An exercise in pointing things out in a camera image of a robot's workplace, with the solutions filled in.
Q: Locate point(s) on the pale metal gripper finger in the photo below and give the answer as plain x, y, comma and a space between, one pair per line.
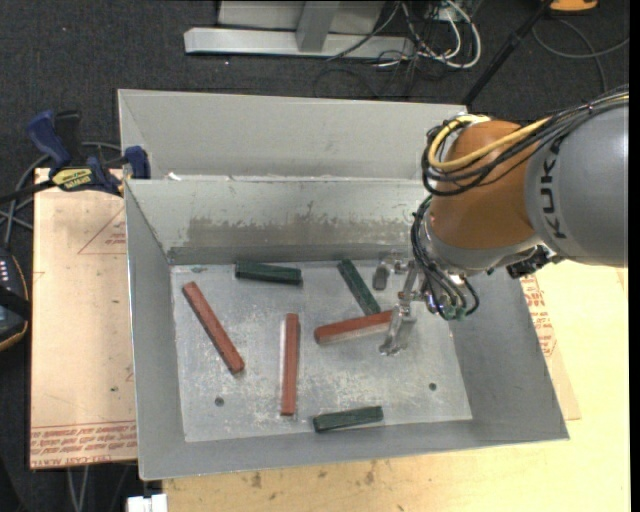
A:
400, 327
381, 278

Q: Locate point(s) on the dark green flat block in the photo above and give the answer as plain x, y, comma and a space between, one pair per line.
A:
348, 419
359, 287
268, 273

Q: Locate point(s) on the red-brown flat block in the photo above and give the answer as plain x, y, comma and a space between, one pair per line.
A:
212, 327
350, 329
290, 365

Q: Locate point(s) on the grey metal bin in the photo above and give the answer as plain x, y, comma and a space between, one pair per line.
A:
320, 380

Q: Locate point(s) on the brown cardboard board red print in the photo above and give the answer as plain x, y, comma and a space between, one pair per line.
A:
80, 320

